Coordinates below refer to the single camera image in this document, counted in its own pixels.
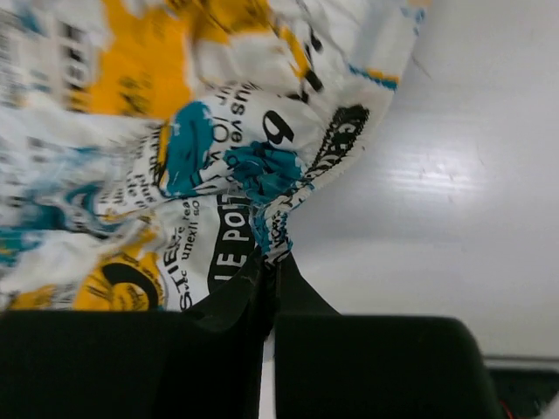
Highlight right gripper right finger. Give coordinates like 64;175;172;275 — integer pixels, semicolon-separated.
274;258;502;418

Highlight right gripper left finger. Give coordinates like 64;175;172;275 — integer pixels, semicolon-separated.
1;251;277;418

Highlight printed white yellow teal shorts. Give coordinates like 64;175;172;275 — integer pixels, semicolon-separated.
1;1;429;312

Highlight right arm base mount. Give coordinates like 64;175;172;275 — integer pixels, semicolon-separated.
484;354;558;418

